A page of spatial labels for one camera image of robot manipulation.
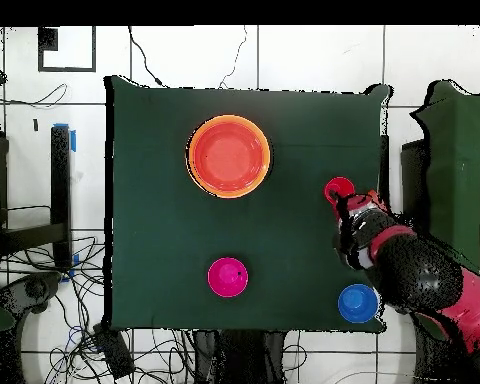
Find red cup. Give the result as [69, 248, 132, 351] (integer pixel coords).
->
[323, 176, 357, 208]

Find orange-red shallow bowl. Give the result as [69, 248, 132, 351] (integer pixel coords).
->
[192, 120, 267, 194]

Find large orange bowl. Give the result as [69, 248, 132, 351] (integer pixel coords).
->
[184, 114, 272, 200]

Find small dark blue bowl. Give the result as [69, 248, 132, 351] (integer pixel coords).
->
[337, 283, 381, 325]

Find small crimson bowl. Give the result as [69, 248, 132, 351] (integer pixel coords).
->
[207, 256, 250, 298]

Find dark green table cloth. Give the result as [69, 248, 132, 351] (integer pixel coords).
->
[103, 75, 393, 334]

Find black power brick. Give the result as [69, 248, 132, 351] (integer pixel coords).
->
[93, 322, 136, 380]

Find black office chair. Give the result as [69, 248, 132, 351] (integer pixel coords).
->
[0, 271, 63, 321]

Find black square tape outline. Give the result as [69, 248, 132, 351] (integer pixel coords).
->
[37, 25, 97, 73]

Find black metal frame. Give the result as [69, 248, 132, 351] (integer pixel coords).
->
[399, 137, 429, 237]
[0, 125, 73, 273]

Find thin black floor cable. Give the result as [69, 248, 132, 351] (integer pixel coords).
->
[219, 25, 249, 89]
[0, 82, 68, 109]
[127, 25, 164, 87]

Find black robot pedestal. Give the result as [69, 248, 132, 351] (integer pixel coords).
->
[191, 329, 287, 384]

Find tangled floor cables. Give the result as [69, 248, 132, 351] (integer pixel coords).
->
[0, 235, 201, 384]

